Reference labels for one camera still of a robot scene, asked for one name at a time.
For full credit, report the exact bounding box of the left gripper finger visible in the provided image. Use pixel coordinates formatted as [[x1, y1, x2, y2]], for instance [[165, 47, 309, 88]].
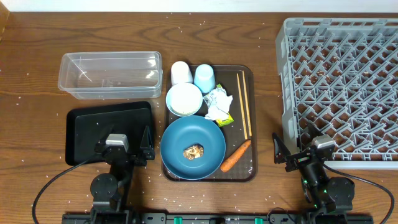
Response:
[[98, 125, 114, 144], [140, 126, 153, 149]]

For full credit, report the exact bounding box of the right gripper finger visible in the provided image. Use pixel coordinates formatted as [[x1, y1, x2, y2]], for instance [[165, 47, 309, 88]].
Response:
[[307, 123, 323, 140], [272, 133, 291, 164]]

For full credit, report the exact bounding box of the brown food scrap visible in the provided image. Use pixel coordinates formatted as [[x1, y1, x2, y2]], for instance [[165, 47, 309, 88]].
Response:
[[183, 144, 204, 161]]

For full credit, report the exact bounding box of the orange carrot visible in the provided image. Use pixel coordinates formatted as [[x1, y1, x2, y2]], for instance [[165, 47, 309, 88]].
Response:
[[220, 139, 251, 172]]

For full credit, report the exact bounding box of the light blue rice bowl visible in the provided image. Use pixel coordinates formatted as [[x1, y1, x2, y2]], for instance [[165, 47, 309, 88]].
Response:
[[166, 83, 203, 116]]

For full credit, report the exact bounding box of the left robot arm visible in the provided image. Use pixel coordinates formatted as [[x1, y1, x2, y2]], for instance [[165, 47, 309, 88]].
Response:
[[88, 126, 155, 223]]

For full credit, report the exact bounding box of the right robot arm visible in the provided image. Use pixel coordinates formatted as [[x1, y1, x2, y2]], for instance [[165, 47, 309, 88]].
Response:
[[272, 124, 354, 223]]

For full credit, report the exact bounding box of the grey dishwasher rack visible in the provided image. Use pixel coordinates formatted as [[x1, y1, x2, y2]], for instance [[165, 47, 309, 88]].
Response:
[[275, 18, 397, 170]]

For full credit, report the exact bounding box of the black plastic tray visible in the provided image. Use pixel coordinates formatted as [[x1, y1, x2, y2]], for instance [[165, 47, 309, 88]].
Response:
[[65, 101, 154, 166]]

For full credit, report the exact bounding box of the left wooden chopstick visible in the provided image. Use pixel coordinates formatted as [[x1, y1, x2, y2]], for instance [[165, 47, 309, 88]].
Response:
[[236, 73, 248, 140]]

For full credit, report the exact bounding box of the dark blue plate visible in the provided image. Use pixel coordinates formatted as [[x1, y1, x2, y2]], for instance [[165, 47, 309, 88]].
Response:
[[160, 115, 226, 180]]

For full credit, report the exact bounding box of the yellow green wrapper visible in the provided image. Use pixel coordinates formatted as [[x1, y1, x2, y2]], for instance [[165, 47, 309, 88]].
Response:
[[216, 84, 234, 126]]

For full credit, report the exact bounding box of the clear plastic container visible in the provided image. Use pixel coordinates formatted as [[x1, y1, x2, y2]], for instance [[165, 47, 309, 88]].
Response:
[[58, 51, 163, 100]]

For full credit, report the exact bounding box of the brown serving tray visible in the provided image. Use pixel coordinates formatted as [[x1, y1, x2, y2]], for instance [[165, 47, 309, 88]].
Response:
[[160, 64, 259, 182]]

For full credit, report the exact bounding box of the white plastic cup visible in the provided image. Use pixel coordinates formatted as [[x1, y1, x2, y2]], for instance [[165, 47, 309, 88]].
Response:
[[171, 61, 193, 86]]

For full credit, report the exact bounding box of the crumpled white paper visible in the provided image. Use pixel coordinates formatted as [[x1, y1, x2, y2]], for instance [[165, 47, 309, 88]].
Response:
[[203, 85, 233, 121]]

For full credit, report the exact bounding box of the light blue plastic cup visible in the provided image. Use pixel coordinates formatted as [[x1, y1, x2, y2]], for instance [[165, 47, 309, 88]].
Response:
[[193, 64, 215, 93]]

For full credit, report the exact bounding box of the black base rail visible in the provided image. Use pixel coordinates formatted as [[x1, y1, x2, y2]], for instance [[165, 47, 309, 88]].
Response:
[[61, 212, 374, 224]]

